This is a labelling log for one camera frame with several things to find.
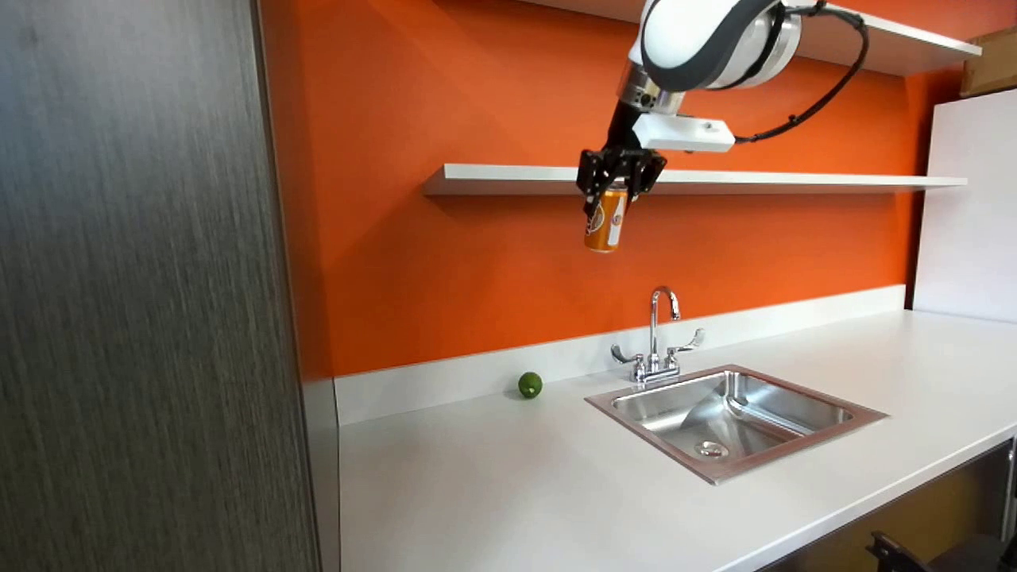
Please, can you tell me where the brown cardboard box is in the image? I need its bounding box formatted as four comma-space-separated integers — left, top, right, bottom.
957, 49, 1017, 103

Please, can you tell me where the round sink drain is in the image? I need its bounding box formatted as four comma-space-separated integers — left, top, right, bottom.
692, 436, 734, 465

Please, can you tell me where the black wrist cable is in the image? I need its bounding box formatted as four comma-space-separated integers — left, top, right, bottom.
734, 0, 875, 146

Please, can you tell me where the dark wood cabinet panel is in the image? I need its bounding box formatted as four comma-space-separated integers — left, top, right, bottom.
0, 0, 325, 572

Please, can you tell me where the white flat panel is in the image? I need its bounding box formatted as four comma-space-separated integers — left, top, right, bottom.
908, 85, 1017, 327

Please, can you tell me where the stainless steel sink basin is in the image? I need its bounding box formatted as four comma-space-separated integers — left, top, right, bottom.
582, 363, 889, 489

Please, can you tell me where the chrome two-handle faucet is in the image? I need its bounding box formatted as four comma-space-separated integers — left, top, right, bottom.
608, 282, 707, 388

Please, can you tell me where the black angular object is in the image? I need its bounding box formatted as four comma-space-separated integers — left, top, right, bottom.
863, 532, 929, 572

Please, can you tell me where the long white wall shelf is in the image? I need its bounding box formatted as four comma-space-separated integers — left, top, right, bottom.
423, 162, 968, 199

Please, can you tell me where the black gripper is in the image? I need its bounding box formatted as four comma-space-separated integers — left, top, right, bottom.
574, 146, 669, 223

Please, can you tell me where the white wall shelf under ceiling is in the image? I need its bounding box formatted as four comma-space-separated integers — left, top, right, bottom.
526, 0, 984, 77

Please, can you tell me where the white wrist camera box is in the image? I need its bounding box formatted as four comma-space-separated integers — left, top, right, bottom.
630, 111, 736, 157

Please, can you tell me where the small tan bottle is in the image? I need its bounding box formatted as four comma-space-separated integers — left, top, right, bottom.
582, 180, 632, 256

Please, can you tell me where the brown base cabinet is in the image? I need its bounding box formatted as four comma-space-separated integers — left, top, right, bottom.
755, 436, 1017, 572

